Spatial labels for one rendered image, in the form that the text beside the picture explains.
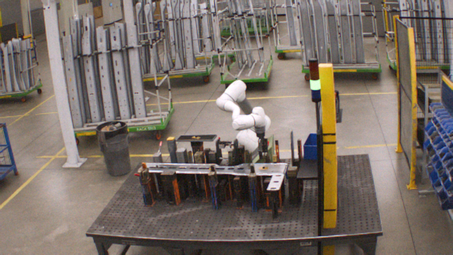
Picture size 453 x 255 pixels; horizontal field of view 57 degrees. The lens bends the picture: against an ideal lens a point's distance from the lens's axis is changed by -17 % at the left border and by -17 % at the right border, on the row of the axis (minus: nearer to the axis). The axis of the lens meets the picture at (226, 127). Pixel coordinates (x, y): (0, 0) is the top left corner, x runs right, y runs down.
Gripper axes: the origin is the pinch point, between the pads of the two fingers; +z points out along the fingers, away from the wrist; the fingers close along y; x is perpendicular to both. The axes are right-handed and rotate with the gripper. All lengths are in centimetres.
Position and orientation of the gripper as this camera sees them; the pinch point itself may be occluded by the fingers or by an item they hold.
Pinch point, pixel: (262, 154)
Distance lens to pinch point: 426.4
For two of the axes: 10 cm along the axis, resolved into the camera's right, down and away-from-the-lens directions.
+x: 9.6, -0.2, -2.8
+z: 1.2, 9.4, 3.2
